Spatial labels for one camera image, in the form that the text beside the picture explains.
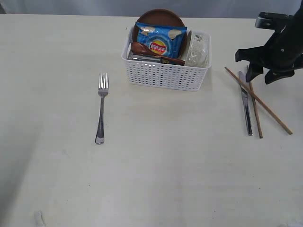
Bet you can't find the shiny steel cup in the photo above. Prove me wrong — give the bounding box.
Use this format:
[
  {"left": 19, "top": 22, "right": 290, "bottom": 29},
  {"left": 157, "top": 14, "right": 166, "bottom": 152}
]
[{"left": 127, "top": 52, "right": 162, "bottom": 63}]

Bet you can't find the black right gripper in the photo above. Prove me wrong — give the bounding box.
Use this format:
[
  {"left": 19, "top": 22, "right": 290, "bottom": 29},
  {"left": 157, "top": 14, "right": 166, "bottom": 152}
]
[{"left": 235, "top": 22, "right": 303, "bottom": 85}]

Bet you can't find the dark wooden spoon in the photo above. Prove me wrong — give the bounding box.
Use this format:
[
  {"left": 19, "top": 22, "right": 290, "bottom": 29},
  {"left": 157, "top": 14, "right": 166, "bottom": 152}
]
[{"left": 131, "top": 42, "right": 185, "bottom": 66}]

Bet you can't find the white speckled ceramic bowl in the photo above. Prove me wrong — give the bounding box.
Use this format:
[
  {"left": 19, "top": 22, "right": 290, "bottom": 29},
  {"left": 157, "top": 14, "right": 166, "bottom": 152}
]
[{"left": 181, "top": 30, "right": 210, "bottom": 68}]

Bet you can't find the wooden chopstick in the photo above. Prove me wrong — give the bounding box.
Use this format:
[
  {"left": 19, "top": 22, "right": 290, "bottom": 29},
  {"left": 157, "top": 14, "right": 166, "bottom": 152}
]
[
  {"left": 247, "top": 65, "right": 263, "bottom": 139},
  {"left": 224, "top": 67, "right": 293, "bottom": 135}
]

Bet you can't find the blue chips bag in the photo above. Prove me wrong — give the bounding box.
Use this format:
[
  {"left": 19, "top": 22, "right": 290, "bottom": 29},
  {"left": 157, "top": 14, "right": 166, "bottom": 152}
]
[{"left": 136, "top": 22, "right": 187, "bottom": 58}]

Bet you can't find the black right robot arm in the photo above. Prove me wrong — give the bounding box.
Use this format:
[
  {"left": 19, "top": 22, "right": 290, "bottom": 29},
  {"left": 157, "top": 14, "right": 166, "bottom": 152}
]
[{"left": 235, "top": 6, "right": 303, "bottom": 85}]

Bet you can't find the brown round plate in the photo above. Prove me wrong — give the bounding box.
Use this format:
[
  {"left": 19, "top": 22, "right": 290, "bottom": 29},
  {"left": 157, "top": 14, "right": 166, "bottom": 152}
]
[{"left": 132, "top": 9, "right": 187, "bottom": 57}]

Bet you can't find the silver table knife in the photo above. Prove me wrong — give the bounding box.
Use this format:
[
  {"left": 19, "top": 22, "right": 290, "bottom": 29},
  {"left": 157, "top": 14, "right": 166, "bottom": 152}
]
[{"left": 240, "top": 85, "right": 253, "bottom": 136}]

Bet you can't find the silver metal fork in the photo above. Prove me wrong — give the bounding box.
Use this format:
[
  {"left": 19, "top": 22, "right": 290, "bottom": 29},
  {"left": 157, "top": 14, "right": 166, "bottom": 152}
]
[{"left": 95, "top": 73, "right": 109, "bottom": 144}]

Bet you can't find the white perforated plastic basket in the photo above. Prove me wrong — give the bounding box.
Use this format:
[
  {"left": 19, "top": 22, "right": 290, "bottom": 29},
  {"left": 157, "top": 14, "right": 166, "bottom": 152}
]
[{"left": 121, "top": 27, "right": 212, "bottom": 91}]

